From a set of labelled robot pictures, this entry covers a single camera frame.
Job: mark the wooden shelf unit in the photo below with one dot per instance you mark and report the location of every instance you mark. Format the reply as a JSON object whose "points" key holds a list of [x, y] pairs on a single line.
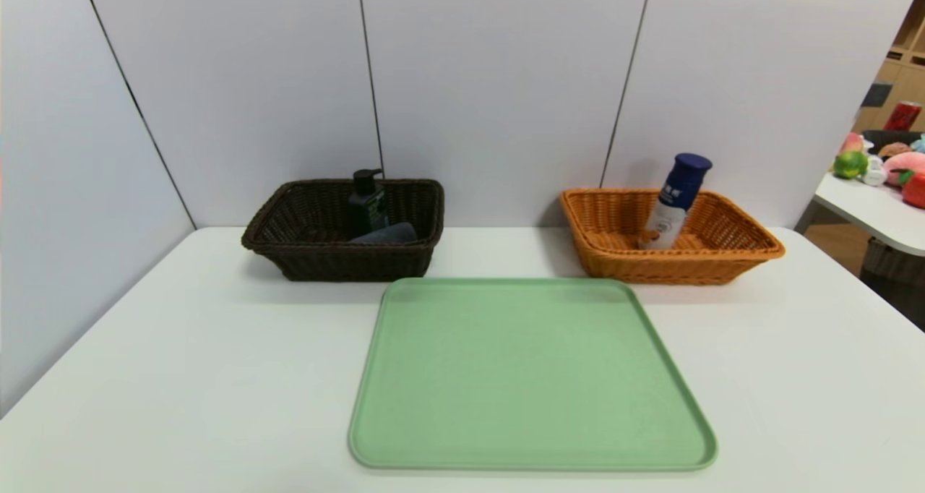
{"points": [[907, 74]]}

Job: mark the dark grey towel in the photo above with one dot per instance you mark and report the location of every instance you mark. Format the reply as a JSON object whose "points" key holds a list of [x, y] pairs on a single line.
{"points": [[394, 234]]}

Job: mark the dark grey square object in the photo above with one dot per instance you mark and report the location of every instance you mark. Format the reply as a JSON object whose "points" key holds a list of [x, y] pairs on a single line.
{"points": [[877, 94]]}

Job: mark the small white toy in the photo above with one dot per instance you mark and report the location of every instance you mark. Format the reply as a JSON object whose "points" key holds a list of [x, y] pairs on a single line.
{"points": [[875, 171]]}

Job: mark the white bottle with blue cap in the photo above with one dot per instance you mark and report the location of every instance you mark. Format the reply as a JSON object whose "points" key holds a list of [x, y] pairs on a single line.
{"points": [[673, 198]]}

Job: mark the light blue plush toy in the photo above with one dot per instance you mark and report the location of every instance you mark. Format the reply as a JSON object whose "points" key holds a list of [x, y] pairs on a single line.
{"points": [[920, 144]]}

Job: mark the orange wicker basket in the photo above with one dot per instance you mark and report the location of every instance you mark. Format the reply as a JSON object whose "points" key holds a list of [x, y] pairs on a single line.
{"points": [[614, 262]]}

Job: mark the green plush toy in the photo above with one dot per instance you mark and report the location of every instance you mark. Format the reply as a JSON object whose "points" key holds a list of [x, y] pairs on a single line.
{"points": [[850, 164]]}

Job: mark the black pump dispenser bottle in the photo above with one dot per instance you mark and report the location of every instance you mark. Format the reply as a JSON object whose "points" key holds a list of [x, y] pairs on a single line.
{"points": [[368, 207]]}

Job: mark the small pink plush peach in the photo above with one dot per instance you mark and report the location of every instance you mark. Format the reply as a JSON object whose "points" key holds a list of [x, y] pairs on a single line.
{"points": [[853, 143]]}

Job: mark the brown plush toy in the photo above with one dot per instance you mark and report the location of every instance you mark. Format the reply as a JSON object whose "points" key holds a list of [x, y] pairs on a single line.
{"points": [[896, 149]]}

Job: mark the dark brown wicker basket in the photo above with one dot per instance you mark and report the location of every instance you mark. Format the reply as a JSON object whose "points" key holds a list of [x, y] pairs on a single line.
{"points": [[318, 262]]}

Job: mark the red drink can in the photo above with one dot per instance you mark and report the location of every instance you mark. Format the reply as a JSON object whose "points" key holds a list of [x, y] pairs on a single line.
{"points": [[903, 116]]}

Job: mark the dark woven storage basket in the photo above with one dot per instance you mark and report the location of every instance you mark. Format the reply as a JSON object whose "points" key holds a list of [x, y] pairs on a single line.
{"points": [[892, 262]]}

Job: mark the black shallow basket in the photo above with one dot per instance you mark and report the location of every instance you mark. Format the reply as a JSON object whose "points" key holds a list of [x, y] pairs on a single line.
{"points": [[885, 136]]}

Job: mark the red plush toy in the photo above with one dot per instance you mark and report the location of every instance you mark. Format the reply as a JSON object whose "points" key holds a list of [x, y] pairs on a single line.
{"points": [[916, 189]]}

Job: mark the light green plastic tray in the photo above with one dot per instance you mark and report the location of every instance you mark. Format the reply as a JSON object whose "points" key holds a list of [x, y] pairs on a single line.
{"points": [[520, 406]]}

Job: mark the white side table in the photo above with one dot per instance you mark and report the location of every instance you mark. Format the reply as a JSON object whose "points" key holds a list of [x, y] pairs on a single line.
{"points": [[867, 207]]}

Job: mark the large pink plush toy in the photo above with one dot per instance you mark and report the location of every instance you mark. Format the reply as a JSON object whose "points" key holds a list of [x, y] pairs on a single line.
{"points": [[908, 163]]}

